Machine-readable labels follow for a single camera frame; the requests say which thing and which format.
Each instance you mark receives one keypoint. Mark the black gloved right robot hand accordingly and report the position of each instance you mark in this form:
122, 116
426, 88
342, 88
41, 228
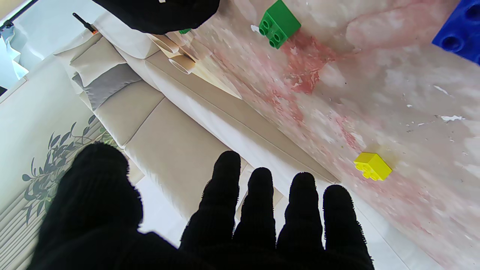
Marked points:
157, 15

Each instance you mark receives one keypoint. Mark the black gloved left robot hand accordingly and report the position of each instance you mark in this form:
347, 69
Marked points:
112, 243

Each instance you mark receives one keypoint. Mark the green toy brick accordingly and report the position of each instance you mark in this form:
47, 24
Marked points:
185, 31
281, 22

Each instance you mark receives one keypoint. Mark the blue toy brick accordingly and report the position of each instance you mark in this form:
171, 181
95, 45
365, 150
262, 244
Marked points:
461, 33

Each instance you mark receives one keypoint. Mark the yellow toy brick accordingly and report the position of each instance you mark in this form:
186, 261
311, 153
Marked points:
375, 165

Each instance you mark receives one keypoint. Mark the wooden bowl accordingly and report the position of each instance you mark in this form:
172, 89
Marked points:
183, 64

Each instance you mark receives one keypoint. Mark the black tool with orange band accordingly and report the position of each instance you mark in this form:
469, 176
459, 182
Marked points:
83, 23

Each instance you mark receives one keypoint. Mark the cream cushion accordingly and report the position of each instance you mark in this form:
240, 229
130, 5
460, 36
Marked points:
92, 60

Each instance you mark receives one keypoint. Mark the light wooden coffee table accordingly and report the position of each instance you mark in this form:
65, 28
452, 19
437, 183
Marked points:
213, 77

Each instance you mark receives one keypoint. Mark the grey cushion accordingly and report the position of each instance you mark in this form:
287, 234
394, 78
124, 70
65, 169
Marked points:
108, 84

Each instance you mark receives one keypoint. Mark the small white paper scrap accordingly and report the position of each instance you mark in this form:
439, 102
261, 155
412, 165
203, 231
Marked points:
255, 28
452, 118

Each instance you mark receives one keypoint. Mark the tall leafy plant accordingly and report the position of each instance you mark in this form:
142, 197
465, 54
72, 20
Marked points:
52, 159

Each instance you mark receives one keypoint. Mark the beige sofa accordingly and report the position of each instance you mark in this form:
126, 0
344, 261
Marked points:
168, 150

